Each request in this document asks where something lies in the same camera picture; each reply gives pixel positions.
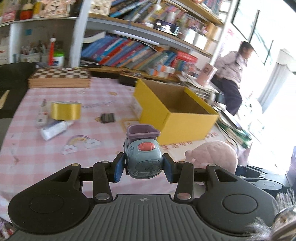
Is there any white pen holder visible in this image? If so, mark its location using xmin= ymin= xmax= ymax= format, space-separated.
xmin=20 ymin=52 xmax=41 ymax=62

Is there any yellow tape roll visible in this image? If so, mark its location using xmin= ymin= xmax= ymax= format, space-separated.
xmin=50 ymin=101 xmax=82 ymax=121

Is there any person in pink jacket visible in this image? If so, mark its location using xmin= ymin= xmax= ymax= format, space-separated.
xmin=211 ymin=41 xmax=254 ymax=115

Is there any dark wooden case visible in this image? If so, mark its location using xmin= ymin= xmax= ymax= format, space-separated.
xmin=118 ymin=74 xmax=138 ymax=87

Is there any red tassel ornament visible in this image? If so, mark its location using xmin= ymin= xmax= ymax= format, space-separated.
xmin=48 ymin=38 xmax=56 ymax=66

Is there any small white box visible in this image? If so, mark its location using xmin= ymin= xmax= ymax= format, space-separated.
xmin=36 ymin=99 xmax=48 ymax=128

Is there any pink plush pig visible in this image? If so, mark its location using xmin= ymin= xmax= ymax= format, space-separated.
xmin=185 ymin=141 xmax=238 ymax=174

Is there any wooden chess board box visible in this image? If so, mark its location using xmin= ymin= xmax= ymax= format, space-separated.
xmin=28 ymin=68 xmax=91 ymax=88

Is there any white tube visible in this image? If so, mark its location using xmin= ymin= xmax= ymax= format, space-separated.
xmin=40 ymin=120 xmax=74 ymax=141

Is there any white green-lid jar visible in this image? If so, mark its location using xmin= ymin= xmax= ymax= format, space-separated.
xmin=53 ymin=50 xmax=65 ymax=68

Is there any grey toy truck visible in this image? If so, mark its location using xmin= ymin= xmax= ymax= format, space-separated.
xmin=123 ymin=124 xmax=163 ymax=179

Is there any yellow cardboard box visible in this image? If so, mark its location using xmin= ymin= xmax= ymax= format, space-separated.
xmin=132 ymin=79 xmax=219 ymax=145

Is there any white bookshelf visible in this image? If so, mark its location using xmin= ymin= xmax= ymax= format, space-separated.
xmin=1 ymin=1 xmax=229 ymax=72

